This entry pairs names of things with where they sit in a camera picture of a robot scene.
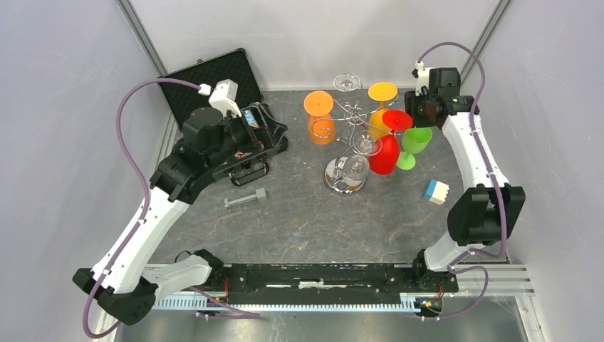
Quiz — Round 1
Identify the blue white toy block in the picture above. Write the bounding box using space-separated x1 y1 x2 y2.
423 179 450 205

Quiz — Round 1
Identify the aluminium frame post left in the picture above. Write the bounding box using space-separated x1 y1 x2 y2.
116 0 168 76

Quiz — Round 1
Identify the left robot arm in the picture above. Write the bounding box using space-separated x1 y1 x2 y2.
73 103 288 326

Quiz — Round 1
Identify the black poker chip case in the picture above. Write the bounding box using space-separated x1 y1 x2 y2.
160 48 270 186

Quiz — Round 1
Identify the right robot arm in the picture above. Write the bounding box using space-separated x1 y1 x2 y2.
405 62 526 291

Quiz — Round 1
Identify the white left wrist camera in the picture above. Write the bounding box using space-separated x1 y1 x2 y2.
209 79 241 118

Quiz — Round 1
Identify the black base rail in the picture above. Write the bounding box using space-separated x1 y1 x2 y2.
200 263 459 305

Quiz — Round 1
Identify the yellow plastic wine glass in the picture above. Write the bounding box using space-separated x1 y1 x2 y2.
368 82 398 138

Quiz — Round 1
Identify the chrome wine glass rack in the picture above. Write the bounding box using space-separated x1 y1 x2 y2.
323 103 368 196

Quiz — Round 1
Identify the clear wine glass low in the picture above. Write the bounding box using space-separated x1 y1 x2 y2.
338 154 370 187

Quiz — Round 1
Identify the aluminium frame post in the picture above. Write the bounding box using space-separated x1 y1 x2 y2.
460 0 513 85
116 0 168 76

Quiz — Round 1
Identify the aluminium frame post right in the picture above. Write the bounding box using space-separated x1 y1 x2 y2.
460 0 513 85

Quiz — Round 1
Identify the green plastic wine glass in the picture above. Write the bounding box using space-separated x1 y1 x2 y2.
396 127 433 170

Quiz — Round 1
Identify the clear wine glass on rack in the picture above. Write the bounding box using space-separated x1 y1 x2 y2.
333 73 363 113

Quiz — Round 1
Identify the orange plastic wine glass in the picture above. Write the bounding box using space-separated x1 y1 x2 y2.
303 90 336 145

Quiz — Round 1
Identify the red plastic wine glass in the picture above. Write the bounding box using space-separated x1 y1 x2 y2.
369 110 413 175

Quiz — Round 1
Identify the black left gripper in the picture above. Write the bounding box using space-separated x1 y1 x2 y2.
207 101 287 171

